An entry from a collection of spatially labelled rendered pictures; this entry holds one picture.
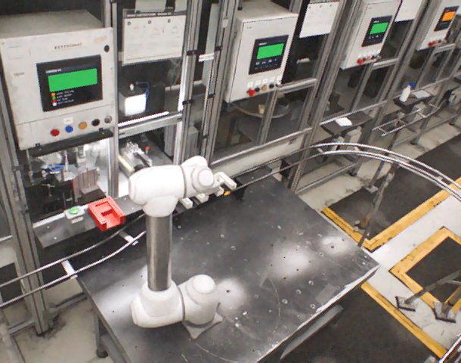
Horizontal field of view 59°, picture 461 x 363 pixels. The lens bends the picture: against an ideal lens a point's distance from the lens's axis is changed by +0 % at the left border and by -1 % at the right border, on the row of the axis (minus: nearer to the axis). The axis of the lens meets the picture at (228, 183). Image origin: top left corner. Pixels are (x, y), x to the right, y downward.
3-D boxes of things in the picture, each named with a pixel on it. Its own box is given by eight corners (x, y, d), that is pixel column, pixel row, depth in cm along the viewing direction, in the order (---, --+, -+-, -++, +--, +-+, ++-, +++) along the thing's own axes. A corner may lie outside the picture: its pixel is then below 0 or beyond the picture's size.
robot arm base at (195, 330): (230, 317, 200) (231, 310, 197) (193, 340, 188) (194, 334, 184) (207, 290, 210) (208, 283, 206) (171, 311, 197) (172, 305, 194)
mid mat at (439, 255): (447, 321, 304) (448, 320, 304) (387, 271, 333) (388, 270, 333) (498, 265, 361) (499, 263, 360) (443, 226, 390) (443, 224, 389)
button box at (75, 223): (70, 235, 193) (68, 218, 186) (63, 225, 198) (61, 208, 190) (86, 229, 198) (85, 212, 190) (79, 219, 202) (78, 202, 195)
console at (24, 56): (23, 154, 163) (1, 43, 134) (-1, 119, 178) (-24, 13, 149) (118, 129, 187) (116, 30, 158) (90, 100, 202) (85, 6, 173)
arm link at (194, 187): (204, 164, 169) (172, 167, 164) (219, 159, 152) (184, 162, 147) (208, 195, 168) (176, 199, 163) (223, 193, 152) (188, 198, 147)
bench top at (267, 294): (171, 431, 161) (172, 427, 159) (63, 254, 217) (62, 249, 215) (379, 269, 246) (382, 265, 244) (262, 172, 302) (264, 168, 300)
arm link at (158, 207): (184, 329, 181) (134, 340, 173) (174, 304, 195) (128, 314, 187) (190, 174, 146) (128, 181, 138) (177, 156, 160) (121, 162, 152)
